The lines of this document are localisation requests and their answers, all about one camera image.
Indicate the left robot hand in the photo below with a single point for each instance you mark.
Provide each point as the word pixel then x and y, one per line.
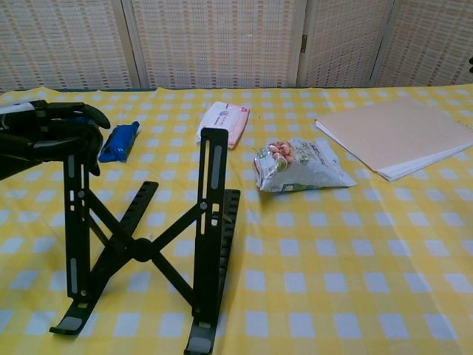
pixel 59 144

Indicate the black folding laptop stand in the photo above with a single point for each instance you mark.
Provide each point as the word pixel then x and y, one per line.
pixel 210 185

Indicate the yellow checkered tablecloth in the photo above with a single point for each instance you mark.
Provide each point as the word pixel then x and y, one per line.
pixel 332 277

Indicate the blue snack packet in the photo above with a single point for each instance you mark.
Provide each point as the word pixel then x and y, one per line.
pixel 118 144

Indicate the woven screen panel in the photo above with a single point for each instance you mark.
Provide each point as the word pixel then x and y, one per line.
pixel 221 44
pixel 432 44
pixel 55 44
pixel 343 44

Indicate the pink wet wipes pack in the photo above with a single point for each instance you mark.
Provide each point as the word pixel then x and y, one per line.
pixel 231 118

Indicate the peanut snack bag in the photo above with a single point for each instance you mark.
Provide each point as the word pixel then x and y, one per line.
pixel 306 170

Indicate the brass screen hinge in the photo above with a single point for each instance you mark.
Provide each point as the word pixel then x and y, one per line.
pixel 305 42

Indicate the tan paper pad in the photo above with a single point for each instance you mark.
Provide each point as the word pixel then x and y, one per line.
pixel 388 133

